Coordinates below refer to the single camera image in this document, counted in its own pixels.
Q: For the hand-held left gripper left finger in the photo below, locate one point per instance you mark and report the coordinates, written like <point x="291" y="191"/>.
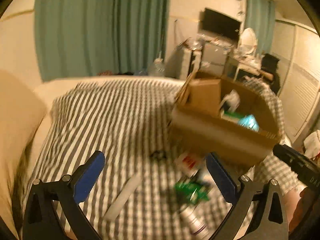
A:
<point x="90" y="172"/>

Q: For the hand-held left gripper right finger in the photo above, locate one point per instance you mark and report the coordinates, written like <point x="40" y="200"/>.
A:
<point x="220" y="177"/>

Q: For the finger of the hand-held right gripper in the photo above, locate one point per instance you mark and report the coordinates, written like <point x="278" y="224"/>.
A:
<point x="285" y="153"/>

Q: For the cardboard box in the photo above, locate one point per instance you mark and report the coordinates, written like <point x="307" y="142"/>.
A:
<point x="220" y="140"/>

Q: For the green and white medicine box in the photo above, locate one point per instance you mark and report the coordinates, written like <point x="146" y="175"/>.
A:
<point x="232" y="117"/>

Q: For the white hair dryer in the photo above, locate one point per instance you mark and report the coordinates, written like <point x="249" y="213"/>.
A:
<point x="230" y="100"/>

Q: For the person's right hand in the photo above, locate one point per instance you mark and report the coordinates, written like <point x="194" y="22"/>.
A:
<point x="306" y="210"/>

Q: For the green snack packet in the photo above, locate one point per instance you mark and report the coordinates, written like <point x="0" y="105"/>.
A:
<point x="193" y="188"/>

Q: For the white cloth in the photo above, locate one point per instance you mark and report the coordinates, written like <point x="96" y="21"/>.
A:
<point x="312" y="142"/>

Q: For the red and beige box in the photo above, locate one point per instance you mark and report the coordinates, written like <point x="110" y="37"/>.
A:
<point x="188" y="162"/>

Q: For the white foam roll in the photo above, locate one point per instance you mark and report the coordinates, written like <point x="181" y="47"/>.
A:
<point x="122" y="197"/>

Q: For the silver cosmetic tube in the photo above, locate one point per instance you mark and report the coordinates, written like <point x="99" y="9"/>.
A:
<point x="195" y="221"/>

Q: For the patterned cushion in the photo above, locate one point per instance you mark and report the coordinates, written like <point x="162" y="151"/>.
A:
<point x="23" y="175"/>

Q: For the white wardrobe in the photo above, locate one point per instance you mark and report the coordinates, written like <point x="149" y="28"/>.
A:
<point x="300" y="80"/>

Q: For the black chair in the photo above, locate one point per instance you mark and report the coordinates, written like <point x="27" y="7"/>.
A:
<point x="270" y="67"/>

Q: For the beige pillow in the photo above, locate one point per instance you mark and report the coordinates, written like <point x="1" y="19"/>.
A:
<point x="17" y="120"/>

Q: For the cluttered white desk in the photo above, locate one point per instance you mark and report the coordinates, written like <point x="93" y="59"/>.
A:
<point x="212" y="55"/>

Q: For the narrow green curtain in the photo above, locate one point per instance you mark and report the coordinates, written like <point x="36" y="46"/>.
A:
<point x="258" y="17"/>

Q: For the wide green curtain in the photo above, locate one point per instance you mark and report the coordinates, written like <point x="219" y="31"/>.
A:
<point x="100" y="30"/>

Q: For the black television screen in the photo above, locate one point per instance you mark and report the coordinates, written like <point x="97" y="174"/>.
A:
<point x="221" y="25"/>

